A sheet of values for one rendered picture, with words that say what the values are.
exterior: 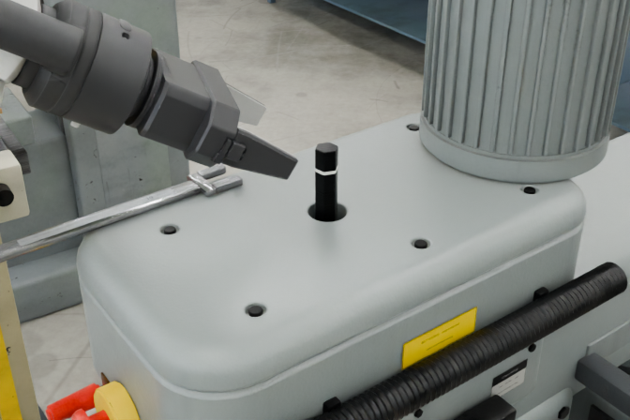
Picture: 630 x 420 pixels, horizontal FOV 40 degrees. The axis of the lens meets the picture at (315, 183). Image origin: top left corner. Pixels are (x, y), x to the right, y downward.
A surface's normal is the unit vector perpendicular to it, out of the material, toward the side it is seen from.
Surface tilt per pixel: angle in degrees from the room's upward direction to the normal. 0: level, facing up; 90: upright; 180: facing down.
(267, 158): 90
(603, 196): 0
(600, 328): 90
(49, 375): 0
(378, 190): 0
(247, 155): 90
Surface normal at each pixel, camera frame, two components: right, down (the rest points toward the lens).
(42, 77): -0.44, 0.22
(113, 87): 0.36, 0.37
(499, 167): -0.30, 0.48
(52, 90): 0.16, 0.69
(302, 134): 0.00, -0.86
